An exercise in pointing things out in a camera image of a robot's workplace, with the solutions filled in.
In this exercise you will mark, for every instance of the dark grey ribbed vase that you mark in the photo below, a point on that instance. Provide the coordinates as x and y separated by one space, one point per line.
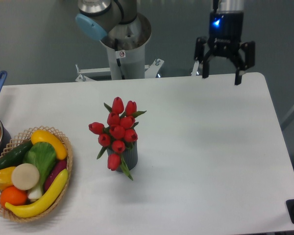
121 158

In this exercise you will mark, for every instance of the yellow banana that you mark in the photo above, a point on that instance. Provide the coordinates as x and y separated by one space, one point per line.
42 204

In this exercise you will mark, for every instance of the orange fruit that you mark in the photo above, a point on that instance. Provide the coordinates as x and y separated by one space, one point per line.
14 196

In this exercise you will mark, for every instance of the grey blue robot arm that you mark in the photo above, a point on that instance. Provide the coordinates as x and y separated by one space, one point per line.
96 18

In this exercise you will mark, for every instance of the woven wicker basket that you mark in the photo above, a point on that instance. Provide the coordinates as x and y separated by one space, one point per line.
24 137

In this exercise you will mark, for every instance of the beige round radish slice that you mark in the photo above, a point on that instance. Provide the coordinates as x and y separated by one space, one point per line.
25 176

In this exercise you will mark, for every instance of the purple sweet potato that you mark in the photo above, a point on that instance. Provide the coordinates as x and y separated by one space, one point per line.
62 164

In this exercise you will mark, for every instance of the green leafy bok choy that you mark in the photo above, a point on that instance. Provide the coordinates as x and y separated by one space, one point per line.
43 156

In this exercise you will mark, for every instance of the red tulip bouquet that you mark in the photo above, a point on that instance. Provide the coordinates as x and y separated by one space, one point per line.
121 123

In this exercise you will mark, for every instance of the dark green cucumber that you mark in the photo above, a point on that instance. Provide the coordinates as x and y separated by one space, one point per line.
15 156

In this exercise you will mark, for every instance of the yellow bell pepper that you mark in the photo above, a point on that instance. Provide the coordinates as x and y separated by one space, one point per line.
6 177

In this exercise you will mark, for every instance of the white metal base frame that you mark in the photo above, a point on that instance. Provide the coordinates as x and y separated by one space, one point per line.
151 71

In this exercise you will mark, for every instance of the yellow squash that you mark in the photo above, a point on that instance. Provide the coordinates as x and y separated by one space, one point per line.
46 136

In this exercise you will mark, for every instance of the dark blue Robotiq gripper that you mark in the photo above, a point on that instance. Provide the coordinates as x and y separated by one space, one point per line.
225 30

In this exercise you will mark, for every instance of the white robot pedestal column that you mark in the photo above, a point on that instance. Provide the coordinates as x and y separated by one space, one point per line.
125 46

